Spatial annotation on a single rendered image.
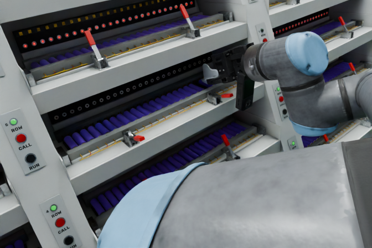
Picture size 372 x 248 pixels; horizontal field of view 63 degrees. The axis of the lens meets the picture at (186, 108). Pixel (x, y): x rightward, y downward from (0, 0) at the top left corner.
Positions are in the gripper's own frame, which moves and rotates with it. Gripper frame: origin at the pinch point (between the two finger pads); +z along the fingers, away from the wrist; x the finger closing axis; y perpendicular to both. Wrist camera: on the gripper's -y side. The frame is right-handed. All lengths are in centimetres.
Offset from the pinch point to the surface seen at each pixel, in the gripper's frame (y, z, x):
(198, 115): -6.3, -8.1, 12.9
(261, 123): -19.7, -2.3, -12.6
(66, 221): -14, -8, 51
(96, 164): -6.2, -7.6, 41.4
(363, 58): -19, -1, -83
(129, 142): -4.9, -7.6, 32.8
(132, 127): -2.6, -3.8, 29.5
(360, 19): -2, -3, -83
